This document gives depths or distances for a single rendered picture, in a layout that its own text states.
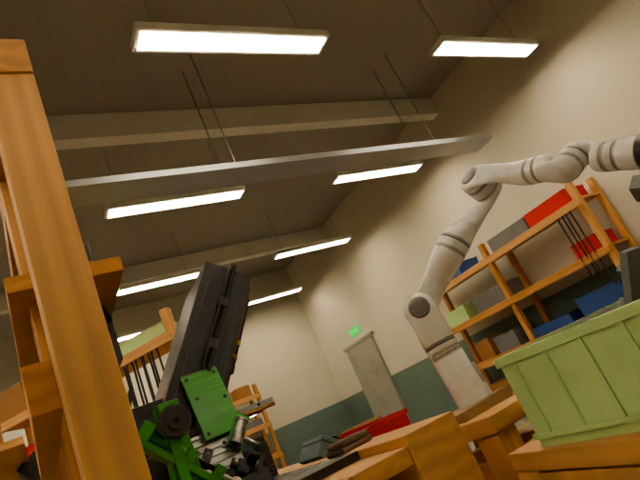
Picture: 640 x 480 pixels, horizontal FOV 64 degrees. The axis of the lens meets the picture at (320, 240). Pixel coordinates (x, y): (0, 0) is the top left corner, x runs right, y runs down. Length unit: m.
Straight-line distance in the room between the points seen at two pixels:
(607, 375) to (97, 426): 0.79
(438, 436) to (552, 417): 0.24
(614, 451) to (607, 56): 6.01
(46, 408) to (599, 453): 0.90
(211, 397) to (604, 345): 1.11
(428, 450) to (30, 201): 0.89
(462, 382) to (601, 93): 5.55
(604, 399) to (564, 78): 6.17
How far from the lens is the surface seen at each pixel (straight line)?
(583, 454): 0.99
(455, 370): 1.46
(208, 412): 1.62
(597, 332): 0.90
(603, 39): 6.77
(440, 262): 1.52
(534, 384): 1.02
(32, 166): 1.12
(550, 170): 1.39
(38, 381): 1.05
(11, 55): 1.29
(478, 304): 7.44
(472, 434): 1.33
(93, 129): 5.69
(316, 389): 11.86
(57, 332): 0.97
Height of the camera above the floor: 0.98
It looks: 18 degrees up
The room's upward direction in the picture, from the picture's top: 25 degrees counter-clockwise
